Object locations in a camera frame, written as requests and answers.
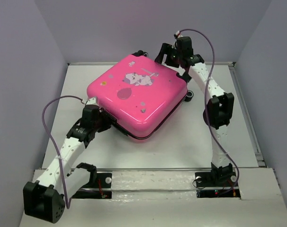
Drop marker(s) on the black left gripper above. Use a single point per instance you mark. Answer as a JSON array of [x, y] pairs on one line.
[[107, 122]]

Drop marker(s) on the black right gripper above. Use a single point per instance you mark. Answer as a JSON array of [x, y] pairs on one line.
[[165, 48]]

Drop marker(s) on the pink hard-shell suitcase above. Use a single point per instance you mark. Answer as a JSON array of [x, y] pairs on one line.
[[139, 94]]

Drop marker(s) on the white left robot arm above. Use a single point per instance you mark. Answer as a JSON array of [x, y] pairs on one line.
[[51, 193]]

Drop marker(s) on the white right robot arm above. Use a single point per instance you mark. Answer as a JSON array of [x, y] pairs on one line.
[[218, 103]]

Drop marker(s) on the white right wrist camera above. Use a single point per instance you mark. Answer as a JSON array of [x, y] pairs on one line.
[[177, 35]]

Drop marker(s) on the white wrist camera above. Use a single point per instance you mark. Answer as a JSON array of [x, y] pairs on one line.
[[92, 101], [177, 35]]

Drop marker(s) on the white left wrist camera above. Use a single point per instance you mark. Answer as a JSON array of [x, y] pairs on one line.
[[92, 101]]

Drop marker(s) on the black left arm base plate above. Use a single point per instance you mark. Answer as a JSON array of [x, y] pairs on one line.
[[99, 189]]

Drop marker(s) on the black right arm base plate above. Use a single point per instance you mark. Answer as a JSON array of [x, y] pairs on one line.
[[207, 188]]

